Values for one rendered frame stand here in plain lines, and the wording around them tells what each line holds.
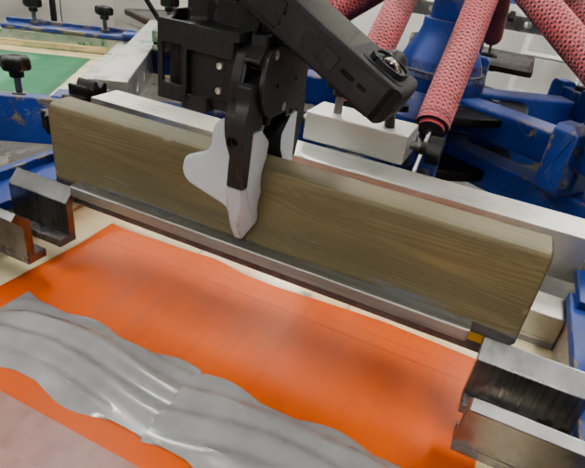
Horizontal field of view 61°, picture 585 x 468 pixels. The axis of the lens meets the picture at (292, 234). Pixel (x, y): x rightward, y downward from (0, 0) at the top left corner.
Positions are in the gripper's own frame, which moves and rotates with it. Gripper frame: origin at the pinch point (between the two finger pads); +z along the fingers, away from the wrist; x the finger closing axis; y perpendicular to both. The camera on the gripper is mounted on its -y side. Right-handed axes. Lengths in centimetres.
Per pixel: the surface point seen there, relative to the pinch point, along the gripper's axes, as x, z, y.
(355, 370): 1.5, 10.1, -10.5
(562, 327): -10.5, 7.3, -25.5
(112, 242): -2.2, 10.2, 17.5
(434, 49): -73, -4, 1
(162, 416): 13.2, 9.4, -0.5
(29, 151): -162, 106, 227
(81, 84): -19.4, 1.2, 37.3
